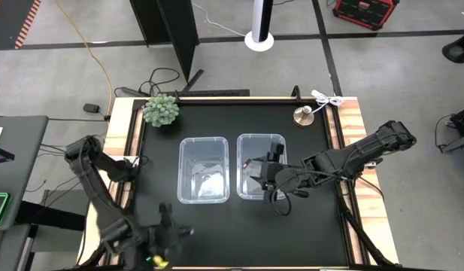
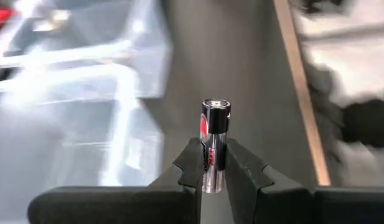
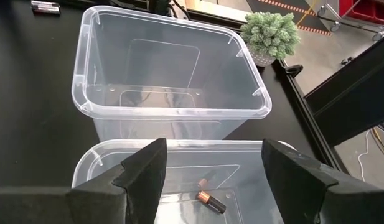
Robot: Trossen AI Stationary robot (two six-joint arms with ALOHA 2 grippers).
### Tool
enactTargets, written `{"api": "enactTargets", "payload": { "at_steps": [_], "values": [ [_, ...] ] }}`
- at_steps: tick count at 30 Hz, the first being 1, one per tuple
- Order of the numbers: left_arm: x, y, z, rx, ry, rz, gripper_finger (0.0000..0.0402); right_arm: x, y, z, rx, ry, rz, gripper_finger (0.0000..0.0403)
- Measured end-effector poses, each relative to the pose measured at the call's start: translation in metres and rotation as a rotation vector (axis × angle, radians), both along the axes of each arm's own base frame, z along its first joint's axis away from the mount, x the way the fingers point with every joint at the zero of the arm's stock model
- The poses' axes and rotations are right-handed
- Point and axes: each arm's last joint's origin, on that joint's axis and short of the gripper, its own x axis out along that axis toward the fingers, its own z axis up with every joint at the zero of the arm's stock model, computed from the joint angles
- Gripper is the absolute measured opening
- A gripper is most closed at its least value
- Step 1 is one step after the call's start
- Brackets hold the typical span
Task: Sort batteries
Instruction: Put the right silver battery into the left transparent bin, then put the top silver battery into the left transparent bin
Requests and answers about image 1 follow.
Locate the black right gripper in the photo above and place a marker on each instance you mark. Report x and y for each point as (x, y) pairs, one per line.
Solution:
(272, 173)

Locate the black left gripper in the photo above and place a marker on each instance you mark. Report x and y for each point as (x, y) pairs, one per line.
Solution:
(165, 235)

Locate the small cylindrical battery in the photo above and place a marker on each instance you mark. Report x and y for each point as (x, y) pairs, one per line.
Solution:
(246, 163)

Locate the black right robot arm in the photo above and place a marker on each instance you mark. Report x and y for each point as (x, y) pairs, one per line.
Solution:
(367, 148)

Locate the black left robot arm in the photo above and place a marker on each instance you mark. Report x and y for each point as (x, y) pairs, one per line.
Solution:
(100, 195)

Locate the clear plastic storage container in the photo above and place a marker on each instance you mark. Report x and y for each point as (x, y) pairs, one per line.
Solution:
(243, 147)
(190, 165)

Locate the black table clamp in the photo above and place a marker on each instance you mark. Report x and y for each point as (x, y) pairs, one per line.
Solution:
(296, 94)

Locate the black power strip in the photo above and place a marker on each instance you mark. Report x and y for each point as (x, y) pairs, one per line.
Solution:
(216, 92)

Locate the green artificial succulent plant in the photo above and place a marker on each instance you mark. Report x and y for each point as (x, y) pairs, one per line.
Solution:
(160, 110)

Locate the black desk base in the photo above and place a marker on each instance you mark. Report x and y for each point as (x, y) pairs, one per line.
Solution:
(47, 216)

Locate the black white pole round base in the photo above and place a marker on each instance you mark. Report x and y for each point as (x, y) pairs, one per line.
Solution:
(259, 22)

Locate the black power adapter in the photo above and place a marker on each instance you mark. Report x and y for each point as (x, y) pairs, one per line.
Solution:
(91, 108)

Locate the black standing partition panel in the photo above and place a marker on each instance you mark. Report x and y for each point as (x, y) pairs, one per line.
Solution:
(175, 30)

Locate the grey desk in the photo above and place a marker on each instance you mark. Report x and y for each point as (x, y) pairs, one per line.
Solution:
(21, 158)

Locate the red and black toolbox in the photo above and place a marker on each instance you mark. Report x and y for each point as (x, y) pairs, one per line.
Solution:
(363, 13)

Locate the green framed device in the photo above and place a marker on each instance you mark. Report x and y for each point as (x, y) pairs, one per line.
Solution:
(0, 209)

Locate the dark tablet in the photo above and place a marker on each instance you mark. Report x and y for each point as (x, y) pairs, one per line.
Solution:
(0, 155)

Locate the black mat with striped edge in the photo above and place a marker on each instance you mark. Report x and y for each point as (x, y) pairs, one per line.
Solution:
(10, 22)

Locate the black aluminium frame post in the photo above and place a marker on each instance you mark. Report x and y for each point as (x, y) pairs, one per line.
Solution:
(361, 233)

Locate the black pedestal stand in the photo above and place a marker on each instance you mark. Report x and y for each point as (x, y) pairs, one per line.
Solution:
(459, 49)

